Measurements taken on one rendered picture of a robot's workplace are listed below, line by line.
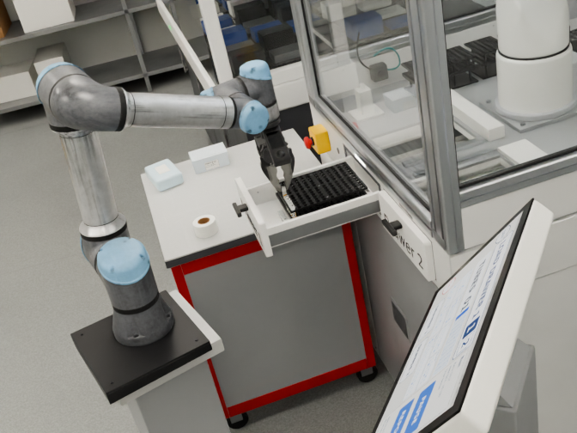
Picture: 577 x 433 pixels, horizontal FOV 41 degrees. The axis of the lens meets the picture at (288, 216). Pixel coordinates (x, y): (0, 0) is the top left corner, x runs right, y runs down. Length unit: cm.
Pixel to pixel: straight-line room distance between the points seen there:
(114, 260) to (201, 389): 42
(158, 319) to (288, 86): 127
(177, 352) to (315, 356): 85
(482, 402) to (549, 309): 93
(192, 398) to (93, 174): 62
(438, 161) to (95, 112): 72
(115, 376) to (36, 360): 159
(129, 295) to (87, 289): 189
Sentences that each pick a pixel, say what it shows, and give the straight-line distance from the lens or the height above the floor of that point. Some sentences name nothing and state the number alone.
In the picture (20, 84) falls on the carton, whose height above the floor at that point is 25.
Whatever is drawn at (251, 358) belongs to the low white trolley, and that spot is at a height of 30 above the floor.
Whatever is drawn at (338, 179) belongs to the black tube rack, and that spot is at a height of 90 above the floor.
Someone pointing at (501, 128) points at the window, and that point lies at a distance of 167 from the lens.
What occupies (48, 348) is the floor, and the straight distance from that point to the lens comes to 349.
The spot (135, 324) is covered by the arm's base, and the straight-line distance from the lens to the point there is 192.
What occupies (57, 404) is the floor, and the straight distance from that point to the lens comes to 319.
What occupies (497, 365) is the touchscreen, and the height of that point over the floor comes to 118.
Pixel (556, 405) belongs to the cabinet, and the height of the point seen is 37.
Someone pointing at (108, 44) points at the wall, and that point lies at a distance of 631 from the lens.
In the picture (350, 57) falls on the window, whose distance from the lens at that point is 206.
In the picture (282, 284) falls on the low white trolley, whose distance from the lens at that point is 243.
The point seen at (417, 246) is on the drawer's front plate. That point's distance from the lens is 186.
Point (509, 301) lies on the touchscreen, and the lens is 121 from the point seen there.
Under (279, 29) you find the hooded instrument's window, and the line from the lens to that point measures 287.
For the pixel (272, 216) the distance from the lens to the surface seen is 220.
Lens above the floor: 195
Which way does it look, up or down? 31 degrees down
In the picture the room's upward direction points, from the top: 13 degrees counter-clockwise
